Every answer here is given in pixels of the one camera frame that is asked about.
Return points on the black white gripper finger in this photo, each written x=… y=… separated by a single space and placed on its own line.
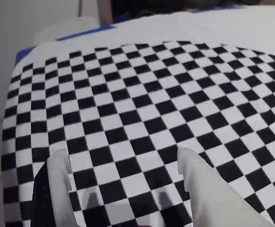
x=56 y=189

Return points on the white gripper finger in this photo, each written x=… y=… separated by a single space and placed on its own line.
x=206 y=194

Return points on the black white checkerboard mat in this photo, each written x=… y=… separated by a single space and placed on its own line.
x=151 y=106

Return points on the blue tape strip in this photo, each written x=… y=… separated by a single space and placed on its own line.
x=80 y=35

